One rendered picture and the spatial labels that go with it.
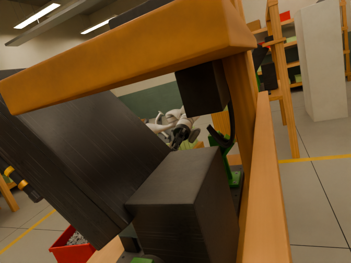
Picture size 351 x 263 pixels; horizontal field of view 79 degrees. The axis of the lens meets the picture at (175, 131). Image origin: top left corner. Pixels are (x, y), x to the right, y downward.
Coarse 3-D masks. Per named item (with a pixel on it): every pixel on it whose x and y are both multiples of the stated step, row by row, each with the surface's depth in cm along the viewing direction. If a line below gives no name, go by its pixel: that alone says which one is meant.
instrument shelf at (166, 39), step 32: (192, 0) 14; (224, 0) 14; (128, 32) 16; (160, 32) 15; (192, 32) 14; (224, 32) 14; (64, 64) 19; (96, 64) 18; (128, 64) 17; (160, 64) 16; (192, 64) 32; (32, 96) 22; (64, 96) 20
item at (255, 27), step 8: (320, 0) 548; (344, 0) 528; (344, 8) 533; (280, 16) 589; (288, 16) 583; (344, 16) 538; (248, 24) 623; (256, 24) 615; (344, 24) 544; (256, 32) 613; (344, 32) 549; (288, 40) 599; (296, 40) 591; (344, 40) 557; (288, 64) 617; (296, 64) 606; (344, 64) 606; (296, 80) 629
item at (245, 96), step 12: (240, 0) 106; (240, 12) 107; (228, 60) 77; (240, 60) 75; (252, 60) 117; (228, 72) 78; (240, 72) 76; (252, 72) 115; (228, 84) 79; (240, 84) 78; (252, 84) 87; (240, 96) 79; (252, 96) 78; (240, 108) 81; (252, 108) 79; (240, 120) 82; (252, 120) 81; (240, 132) 84; (252, 132) 82; (240, 144) 86; (252, 144) 84; (240, 156) 88
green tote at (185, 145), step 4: (192, 128) 207; (184, 140) 191; (188, 140) 197; (196, 140) 213; (168, 144) 182; (184, 144) 190; (188, 144) 197; (192, 144) 204; (180, 148) 183; (184, 148) 189; (188, 148) 196; (192, 148) 203
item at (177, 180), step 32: (192, 160) 64; (160, 192) 51; (192, 192) 47; (224, 192) 66; (160, 224) 49; (192, 224) 45; (224, 224) 61; (160, 256) 53; (192, 256) 49; (224, 256) 56
